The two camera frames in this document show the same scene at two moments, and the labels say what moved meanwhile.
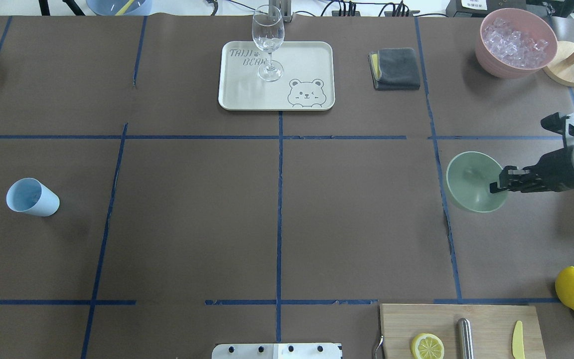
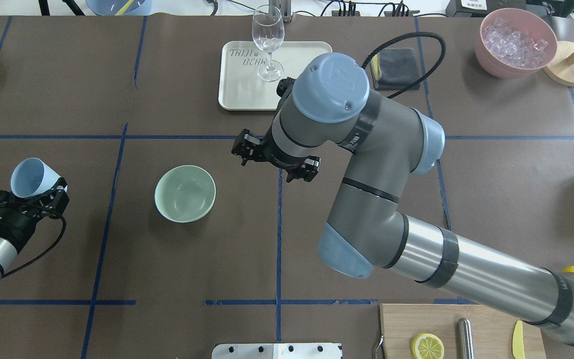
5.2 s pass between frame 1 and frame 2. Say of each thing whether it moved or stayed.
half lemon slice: stayed
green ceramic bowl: moved
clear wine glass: stayed
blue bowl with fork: stayed
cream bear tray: stayed
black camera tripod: stayed
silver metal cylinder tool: stayed
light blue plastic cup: moved
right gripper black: moved
